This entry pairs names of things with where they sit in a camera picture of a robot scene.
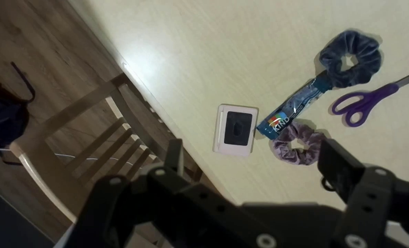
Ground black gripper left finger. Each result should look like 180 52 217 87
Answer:
163 139 183 175

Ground purple handled scissors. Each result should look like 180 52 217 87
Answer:
330 74 409 128

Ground pink framed small device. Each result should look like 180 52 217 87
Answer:
213 103 258 156

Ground dark gray scrunchie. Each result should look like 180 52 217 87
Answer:
319 29 381 88

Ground purple scrunchie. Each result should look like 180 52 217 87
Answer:
269 120 323 165

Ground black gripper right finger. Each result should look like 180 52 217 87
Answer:
317 139 364 201

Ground light wooden chair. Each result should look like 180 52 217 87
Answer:
9 74 174 222

